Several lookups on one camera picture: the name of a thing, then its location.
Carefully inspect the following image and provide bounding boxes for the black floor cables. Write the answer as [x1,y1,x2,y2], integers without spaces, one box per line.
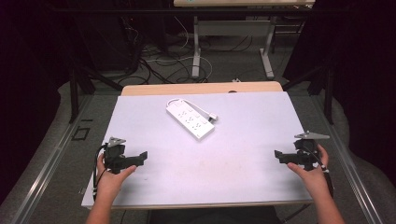
[116,17,255,86]

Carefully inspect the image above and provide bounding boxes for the white floor cable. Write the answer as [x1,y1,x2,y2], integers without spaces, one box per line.
[145,16,214,82]

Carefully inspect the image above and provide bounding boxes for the metal floor rail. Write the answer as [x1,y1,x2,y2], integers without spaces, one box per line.
[8,94,95,224]
[310,92,385,224]

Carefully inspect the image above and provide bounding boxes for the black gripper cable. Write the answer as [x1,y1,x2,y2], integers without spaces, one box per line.
[92,143,108,200]
[306,146,335,199]

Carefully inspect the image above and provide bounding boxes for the person's dark clothing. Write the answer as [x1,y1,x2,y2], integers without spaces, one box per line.
[148,206,283,224]

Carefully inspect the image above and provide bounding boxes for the white table cover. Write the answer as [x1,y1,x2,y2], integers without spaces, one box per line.
[80,91,314,210]

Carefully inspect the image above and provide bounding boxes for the wooden table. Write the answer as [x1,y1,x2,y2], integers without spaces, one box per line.
[120,80,284,97]

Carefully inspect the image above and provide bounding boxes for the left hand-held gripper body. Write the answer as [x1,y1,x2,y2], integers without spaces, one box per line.
[103,136,141,175]

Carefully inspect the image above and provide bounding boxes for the black metal stand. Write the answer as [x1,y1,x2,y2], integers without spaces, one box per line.
[281,63,336,126]
[67,60,124,124]

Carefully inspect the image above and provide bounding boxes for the person's left hand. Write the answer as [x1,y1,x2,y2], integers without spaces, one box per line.
[95,153,138,202]

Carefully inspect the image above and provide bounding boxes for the person's right hand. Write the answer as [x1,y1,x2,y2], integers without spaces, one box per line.
[286,144,331,200]

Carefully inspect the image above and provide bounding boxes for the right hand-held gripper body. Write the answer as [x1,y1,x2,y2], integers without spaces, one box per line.
[290,130,331,172]

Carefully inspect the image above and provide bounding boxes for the white-legged desk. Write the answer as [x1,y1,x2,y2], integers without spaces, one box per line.
[173,0,317,80]

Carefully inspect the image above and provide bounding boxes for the black horizontal bar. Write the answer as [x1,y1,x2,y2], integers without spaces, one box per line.
[51,7,314,15]

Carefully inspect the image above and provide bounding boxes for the white power strip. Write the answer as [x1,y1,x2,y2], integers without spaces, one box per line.
[165,101,217,142]

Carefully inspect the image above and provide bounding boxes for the white power strip cable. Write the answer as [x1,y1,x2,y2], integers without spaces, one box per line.
[166,98,213,119]

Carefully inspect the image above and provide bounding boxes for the black floor hatch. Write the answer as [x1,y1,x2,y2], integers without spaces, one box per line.
[71,126,92,142]

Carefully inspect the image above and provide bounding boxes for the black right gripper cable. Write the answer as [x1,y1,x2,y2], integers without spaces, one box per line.
[306,146,335,199]

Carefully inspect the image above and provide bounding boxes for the black equipment case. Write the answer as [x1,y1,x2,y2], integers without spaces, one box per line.
[74,13,143,73]

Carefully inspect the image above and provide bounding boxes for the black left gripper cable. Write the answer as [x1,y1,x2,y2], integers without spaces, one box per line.
[92,143,108,200]

